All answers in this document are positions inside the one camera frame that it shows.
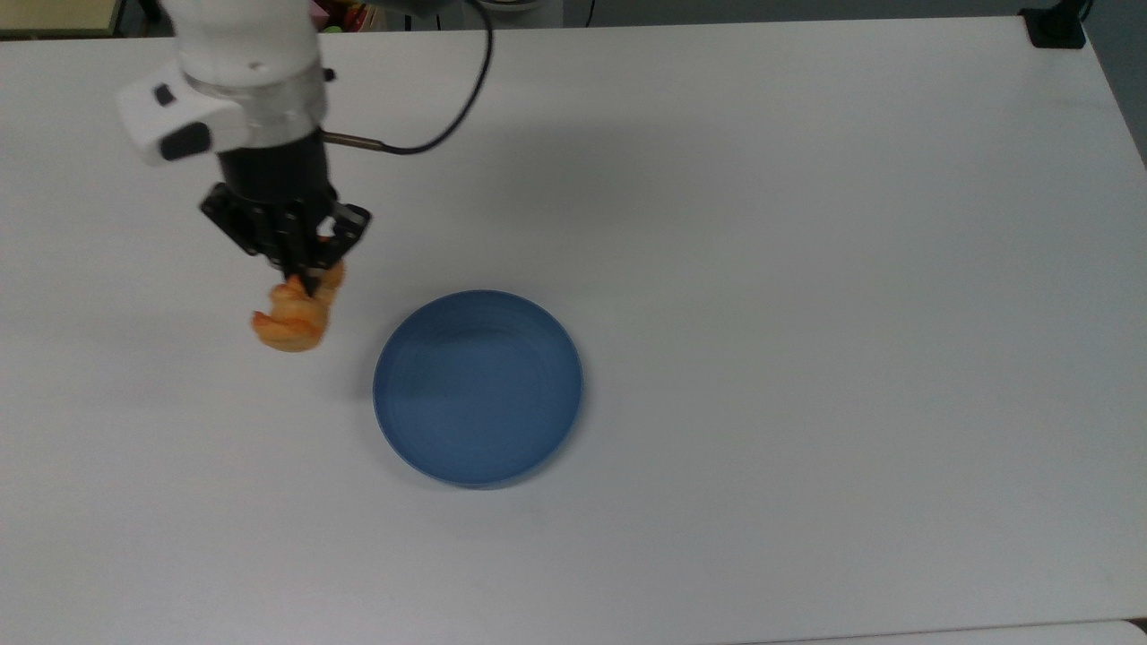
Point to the black stand clamp base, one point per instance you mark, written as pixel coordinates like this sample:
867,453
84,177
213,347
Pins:
1056,25

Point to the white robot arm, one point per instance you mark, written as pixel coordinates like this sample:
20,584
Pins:
242,54

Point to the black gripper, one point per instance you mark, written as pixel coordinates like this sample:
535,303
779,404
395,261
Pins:
273,175

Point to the blue round plate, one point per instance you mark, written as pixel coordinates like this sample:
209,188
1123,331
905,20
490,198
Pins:
478,390

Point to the orange twisted bread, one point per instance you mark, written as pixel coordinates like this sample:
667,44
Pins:
291,322

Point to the tan wooden board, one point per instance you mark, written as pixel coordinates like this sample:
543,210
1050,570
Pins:
54,16

